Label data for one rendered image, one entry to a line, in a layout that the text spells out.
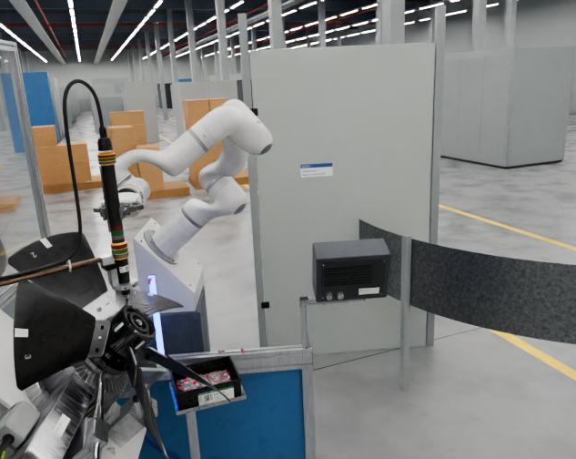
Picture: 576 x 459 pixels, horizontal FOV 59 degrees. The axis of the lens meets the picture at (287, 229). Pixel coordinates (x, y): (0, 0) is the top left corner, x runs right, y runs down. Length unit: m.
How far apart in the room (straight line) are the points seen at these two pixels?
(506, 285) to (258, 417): 1.38
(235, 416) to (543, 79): 9.95
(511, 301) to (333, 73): 1.61
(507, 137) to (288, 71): 8.02
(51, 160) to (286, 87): 8.02
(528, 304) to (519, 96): 8.34
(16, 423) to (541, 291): 2.25
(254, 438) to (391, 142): 1.95
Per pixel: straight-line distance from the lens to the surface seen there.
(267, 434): 2.16
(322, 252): 1.78
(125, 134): 9.00
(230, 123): 1.63
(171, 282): 2.12
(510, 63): 10.78
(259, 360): 1.95
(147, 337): 1.39
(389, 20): 8.02
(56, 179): 10.78
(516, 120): 10.88
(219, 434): 2.15
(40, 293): 1.24
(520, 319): 2.81
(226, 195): 2.04
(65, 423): 1.30
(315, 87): 3.17
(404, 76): 3.28
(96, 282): 1.48
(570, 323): 2.80
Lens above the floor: 1.81
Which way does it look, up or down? 16 degrees down
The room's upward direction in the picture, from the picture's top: 3 degrees counter-clockwise
